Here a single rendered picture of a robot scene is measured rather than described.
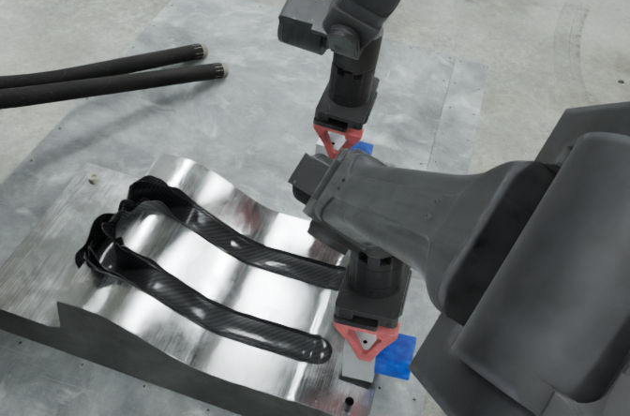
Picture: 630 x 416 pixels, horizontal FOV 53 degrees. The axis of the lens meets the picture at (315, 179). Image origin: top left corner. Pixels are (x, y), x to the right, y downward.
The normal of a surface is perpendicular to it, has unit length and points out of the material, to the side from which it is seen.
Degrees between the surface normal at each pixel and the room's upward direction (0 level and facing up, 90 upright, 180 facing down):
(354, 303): 13
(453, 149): 0
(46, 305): 0
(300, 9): 27
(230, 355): 2
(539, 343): 42
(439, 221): 68
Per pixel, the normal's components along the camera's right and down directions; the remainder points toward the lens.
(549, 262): -0.71, -0.46
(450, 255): -0.84, -0.53
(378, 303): 0.02, -0.82
